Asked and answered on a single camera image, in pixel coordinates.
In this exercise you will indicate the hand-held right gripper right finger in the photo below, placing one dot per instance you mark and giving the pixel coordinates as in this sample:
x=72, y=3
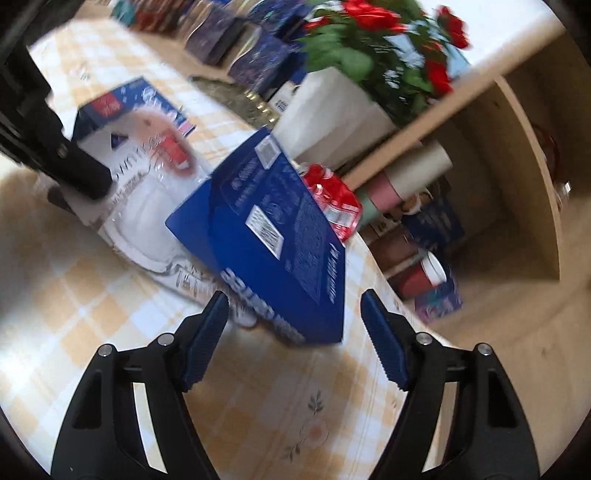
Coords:
x=383, y=337

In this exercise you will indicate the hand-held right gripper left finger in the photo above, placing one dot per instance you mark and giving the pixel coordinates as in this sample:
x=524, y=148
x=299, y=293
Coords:
x=203, y=344

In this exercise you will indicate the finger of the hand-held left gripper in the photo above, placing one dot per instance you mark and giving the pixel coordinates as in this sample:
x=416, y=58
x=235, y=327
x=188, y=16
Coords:
x=78, y=168

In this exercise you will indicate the clear blue white plastic packet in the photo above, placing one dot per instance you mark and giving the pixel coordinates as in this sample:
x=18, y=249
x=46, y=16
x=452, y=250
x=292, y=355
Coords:
x=147, y=207

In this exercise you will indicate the blue coffee box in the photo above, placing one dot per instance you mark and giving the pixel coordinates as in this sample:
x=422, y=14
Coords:
x=272, y=240

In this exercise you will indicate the small blue tissue box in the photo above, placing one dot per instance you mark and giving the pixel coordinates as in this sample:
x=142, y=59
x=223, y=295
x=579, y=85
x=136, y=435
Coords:
x=441, y=302

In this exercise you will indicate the red paper cup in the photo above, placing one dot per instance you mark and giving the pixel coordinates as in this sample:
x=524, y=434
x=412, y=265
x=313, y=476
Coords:
x=422, y=277

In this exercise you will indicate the brown glass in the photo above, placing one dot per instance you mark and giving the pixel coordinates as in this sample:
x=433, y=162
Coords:
x=397, y=256

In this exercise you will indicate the yellow checked floral tablecloth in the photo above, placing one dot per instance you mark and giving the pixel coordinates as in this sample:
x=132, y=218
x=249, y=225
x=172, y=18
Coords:
x=92, y=295

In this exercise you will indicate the dark blue printed box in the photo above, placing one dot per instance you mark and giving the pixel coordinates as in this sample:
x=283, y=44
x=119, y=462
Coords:
x=436, y=224

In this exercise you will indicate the red snack packet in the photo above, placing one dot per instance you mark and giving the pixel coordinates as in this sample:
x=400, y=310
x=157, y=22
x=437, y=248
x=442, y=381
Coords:
x=334, y=203

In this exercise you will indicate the stack of pastel cups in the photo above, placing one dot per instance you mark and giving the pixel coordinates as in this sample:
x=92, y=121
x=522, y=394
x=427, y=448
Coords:
x=406, y=180

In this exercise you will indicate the gold blister pack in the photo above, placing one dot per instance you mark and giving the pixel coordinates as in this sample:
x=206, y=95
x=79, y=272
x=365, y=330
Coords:
x=235, y=99

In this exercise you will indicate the wooden shelf unit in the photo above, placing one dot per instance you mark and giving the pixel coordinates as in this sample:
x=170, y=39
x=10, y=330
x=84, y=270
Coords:
x=508, y=184

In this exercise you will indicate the small blue white box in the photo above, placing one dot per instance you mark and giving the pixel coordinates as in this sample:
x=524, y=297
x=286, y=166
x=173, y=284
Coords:
x=282, y=98

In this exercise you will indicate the white flower pot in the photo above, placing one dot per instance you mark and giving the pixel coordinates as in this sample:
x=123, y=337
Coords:
x=330, y=117

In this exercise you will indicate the red artificial rose plant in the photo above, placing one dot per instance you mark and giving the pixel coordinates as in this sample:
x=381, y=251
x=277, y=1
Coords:
x=369, y=50

